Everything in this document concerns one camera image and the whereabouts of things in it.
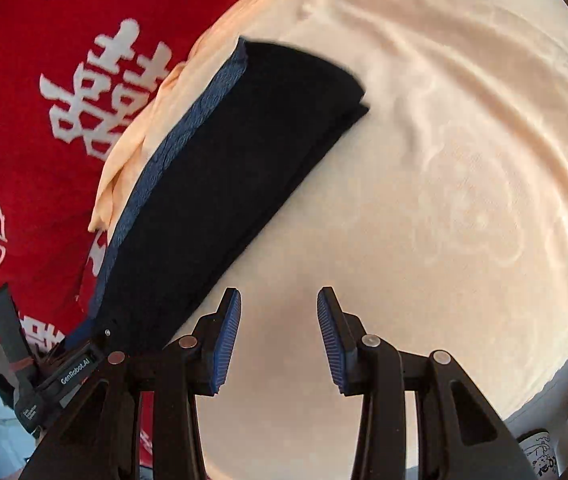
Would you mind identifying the red printed blanket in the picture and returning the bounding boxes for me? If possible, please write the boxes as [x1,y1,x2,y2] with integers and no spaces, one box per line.
[0,0,289,476]

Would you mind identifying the peach embossed blanket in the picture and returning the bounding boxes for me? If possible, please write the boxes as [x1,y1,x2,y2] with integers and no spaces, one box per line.
[88,0,568,480]

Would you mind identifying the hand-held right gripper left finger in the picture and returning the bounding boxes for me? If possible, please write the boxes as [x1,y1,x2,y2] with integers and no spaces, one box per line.
[18,287,242,480]

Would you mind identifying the black pants with blue waistband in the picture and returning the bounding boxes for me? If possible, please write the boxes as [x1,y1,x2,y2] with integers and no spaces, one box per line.
[76,36,371,361]

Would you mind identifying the white printed shoe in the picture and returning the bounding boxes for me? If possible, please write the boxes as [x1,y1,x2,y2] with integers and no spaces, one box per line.
[516,430,565,480]

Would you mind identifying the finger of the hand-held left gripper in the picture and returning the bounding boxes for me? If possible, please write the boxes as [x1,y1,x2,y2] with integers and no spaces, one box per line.
[0,283,34,367]
[62,316,125,357]

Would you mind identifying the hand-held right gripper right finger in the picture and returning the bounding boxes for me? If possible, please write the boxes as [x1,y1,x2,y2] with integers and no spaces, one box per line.
[317,287,537,480]

